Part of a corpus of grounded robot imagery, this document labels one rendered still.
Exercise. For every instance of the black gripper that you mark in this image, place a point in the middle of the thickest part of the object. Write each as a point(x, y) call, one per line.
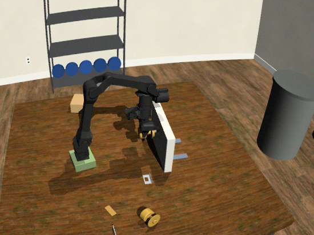
point(146, 125)

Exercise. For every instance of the tan cardboard box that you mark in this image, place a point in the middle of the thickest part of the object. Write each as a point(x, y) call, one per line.
point(76, 104)

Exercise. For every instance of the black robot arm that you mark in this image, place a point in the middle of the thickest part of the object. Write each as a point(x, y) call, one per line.
point(147, 92)

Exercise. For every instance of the brass door knob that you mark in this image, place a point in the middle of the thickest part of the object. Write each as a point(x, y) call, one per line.
point(147, 215)
point(152, 133)

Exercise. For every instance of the tan flat rectangular plate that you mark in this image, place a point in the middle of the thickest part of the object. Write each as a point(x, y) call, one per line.
point(110, 210)

